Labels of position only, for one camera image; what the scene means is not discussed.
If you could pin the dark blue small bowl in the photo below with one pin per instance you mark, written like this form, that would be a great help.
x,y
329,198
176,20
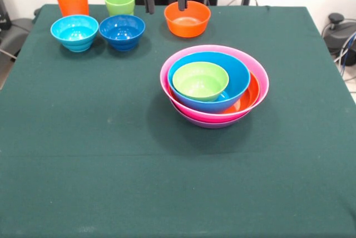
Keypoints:
x,y
122,30

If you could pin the pink large bowl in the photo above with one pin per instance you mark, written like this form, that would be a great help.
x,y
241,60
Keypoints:
x,y
205,116

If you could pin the orange small bowl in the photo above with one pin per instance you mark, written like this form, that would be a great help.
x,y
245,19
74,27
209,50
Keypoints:
x,y
187,29

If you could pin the orange medium bowl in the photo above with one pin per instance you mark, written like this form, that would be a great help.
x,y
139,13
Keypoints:
x,y
247,99

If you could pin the blue medium bowl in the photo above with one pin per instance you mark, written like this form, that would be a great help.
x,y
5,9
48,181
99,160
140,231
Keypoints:
x,y
239,76

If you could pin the black floor stand base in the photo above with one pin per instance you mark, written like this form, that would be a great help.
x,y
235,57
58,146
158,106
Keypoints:
x,y
339,35
14,35

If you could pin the purple large bowl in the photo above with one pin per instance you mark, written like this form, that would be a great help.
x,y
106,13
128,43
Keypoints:
x,y
211,125

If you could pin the dark green tablecloth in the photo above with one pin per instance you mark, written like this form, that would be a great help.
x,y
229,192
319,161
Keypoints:
x,y
55,193

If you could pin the orange plastic cup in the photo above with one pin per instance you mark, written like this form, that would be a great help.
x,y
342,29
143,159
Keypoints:
x,y
73,4

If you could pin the green plastic cup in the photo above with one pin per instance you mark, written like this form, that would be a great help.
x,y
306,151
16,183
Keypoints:
x,y
119,3

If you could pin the light blue small bowl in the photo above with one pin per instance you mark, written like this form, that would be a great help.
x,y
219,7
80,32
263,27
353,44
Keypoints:
x,y
74,30

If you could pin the green small bowl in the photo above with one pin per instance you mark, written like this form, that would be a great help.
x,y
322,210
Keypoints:
x,y
198,82

